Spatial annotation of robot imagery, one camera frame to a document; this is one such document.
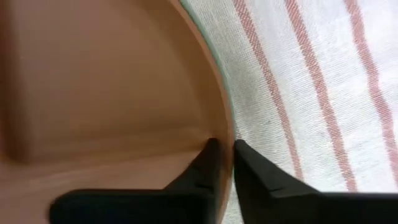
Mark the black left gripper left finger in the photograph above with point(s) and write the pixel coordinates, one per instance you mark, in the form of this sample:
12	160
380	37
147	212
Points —
192	193

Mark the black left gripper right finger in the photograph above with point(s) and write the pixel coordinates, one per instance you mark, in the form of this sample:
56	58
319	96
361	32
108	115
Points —
264	193

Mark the brown plate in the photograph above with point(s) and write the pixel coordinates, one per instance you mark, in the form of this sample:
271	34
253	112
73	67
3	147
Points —
109	93

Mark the white red-striped towel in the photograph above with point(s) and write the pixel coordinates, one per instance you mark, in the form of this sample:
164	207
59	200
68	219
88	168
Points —
311	77

